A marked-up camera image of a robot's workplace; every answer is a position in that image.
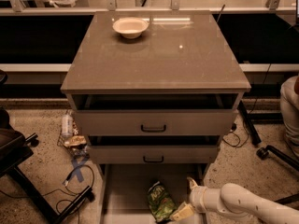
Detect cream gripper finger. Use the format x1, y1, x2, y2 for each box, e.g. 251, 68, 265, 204
187, 176, 198, 190
170, 202, 194, 221

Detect green jalapeno chip bag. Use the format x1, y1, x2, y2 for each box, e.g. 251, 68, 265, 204
147, 181, 178, 223

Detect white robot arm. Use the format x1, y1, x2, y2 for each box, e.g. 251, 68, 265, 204
170, 177, 299, 224

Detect grey bottom drawer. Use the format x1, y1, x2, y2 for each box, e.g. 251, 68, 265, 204
100, 163, 208, 224

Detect grey drawer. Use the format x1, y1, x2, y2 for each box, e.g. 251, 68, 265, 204
100, 163, 208, 224
88, 136, 219, 164
70, 93, 240, 137

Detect grey middle drawer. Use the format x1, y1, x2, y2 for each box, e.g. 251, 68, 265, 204
88, 136, 219, 164

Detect grey drawer cabinet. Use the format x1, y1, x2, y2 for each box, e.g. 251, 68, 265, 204
60, 10, 252, 175

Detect grey top drawer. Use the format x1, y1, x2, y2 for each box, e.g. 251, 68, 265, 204
70, 93, 240, 137

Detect black chair base right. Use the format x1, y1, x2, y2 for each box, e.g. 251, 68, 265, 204
256, 145, 299, 204

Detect black table leg right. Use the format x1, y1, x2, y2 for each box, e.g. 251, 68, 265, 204
238, 101, 262, 146

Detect person leg beige trousers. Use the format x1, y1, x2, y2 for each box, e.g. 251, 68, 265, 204
280, 76, 299, 159

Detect white plastic bottle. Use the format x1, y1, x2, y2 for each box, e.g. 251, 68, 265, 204
62, 114, 73, 138

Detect white paper bowl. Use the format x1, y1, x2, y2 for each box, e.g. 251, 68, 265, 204
113, 17, 149, 39

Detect black office chair left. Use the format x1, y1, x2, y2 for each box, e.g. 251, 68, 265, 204
0, 69, 95, 224

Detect black floor cable right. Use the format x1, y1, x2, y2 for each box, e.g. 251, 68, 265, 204
221, 122, 250, 148

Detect black floor cable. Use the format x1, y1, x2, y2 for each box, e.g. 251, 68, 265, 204
0, 163, 95, 224
221, 122, 250, 148

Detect black floor cable left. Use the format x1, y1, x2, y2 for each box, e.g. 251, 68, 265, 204
0, 163, 95, 224

